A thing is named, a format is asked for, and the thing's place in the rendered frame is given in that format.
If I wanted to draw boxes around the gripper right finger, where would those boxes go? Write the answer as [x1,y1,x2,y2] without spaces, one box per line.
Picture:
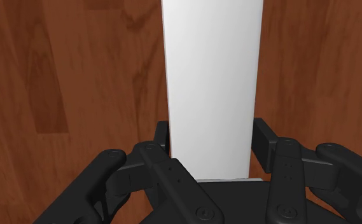
[251,117,362,224]

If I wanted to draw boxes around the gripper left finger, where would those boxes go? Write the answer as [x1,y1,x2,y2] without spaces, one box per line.
[33,120,225,224]

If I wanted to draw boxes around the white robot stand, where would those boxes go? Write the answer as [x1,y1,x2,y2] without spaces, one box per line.
[160,0,265,182]

